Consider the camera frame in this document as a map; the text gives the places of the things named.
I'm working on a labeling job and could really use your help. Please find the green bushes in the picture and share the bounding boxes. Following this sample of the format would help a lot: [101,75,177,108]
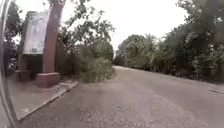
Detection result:
[54,39,117,84]

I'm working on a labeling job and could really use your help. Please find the pale paved sidewalk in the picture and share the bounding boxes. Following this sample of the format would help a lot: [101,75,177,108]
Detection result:
[6,78,80,122]

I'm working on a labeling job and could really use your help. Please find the row of green trees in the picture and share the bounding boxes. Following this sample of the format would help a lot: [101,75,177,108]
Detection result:
[112,0,224,84]

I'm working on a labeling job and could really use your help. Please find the grey asphalt road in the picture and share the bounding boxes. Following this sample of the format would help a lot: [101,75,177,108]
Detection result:
[18,65,224,128]

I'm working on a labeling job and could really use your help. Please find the red brick sign structure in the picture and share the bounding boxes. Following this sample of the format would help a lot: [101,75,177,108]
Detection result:
[13,0,68,89]

